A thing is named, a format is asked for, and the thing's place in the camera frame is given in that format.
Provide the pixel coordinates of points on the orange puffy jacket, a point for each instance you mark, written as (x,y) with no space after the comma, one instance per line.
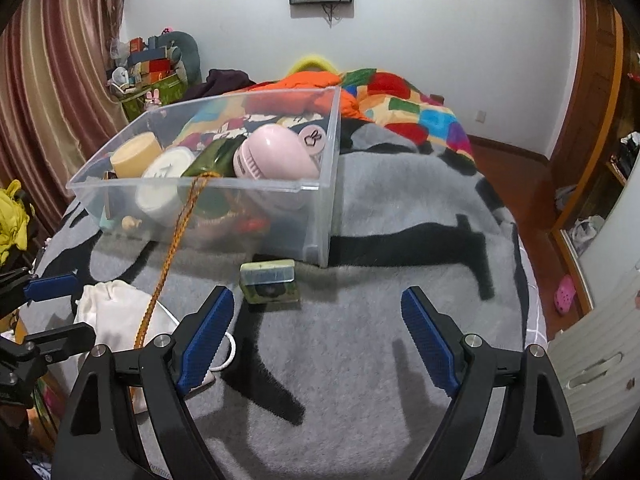
(310,82)

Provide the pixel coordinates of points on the grey-green plush cushion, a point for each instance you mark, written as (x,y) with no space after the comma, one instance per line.
(187,50)

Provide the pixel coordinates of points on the small white desk fan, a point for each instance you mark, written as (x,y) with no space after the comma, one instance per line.
(120,79)

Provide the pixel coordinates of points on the clear plastic storage box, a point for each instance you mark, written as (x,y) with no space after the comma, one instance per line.
(310,225)

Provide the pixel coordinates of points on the small teal toy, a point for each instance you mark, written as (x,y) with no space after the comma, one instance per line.
(107,220)

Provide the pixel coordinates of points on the grey blanket with black pattern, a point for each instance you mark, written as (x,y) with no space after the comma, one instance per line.
(390,240)

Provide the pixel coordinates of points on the white grid bedsheet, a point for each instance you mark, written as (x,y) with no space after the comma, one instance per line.
(535,300)

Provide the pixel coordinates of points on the pink clog shoe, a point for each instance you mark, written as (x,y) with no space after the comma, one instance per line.
(565,295)

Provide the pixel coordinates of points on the dark purple clothing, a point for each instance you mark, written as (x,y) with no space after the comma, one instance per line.
(225,82)

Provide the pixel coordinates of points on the tan cylinder container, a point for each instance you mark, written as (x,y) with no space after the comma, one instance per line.
(135,155)

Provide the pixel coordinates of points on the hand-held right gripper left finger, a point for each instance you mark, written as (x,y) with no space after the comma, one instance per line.
(210,340)

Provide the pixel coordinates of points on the wooden wardrobe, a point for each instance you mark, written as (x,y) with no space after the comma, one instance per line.
(595,85)

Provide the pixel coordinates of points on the pink round ribbed case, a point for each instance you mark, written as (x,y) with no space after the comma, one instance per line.
(275,155)

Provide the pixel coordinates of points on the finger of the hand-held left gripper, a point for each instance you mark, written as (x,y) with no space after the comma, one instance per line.
(52,286)
(65,338)

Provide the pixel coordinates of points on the white round jar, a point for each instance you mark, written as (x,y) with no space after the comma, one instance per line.
(165,165)

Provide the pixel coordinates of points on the small wooden figure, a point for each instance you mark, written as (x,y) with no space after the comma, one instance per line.
(131,221)

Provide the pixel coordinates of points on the cartoon printed pillow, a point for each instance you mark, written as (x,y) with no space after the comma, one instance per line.
(225,127)

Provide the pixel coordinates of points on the colourful patchwork quilt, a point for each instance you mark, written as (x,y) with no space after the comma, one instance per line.
(415,110)

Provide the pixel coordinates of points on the dark green bottle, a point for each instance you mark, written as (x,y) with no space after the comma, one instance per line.
(215,155)

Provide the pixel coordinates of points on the small pink round compact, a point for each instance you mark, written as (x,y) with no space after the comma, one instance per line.
(312,138)

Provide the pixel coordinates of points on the white cloth pouch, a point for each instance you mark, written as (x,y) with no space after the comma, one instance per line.
(115,310)

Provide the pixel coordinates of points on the white plastic bag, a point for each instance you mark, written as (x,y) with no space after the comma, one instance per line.
(587,235)

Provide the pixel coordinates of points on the white wall socket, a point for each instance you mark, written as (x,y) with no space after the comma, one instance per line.
(481,116)

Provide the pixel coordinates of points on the striped pink curtain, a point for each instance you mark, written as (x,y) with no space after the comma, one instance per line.
(50,85)

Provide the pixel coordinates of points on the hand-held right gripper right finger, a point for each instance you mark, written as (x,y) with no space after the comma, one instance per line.
(425,340)

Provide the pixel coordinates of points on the wooden bedpost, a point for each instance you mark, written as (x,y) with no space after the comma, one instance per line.
(436,99)

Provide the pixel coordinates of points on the green box with clear lid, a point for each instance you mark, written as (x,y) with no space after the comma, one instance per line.
(270,290)

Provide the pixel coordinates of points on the pink bunny toy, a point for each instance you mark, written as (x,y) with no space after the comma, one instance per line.
(153,100)

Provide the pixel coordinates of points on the yellow cloth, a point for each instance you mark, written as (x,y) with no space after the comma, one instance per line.
(12,220)

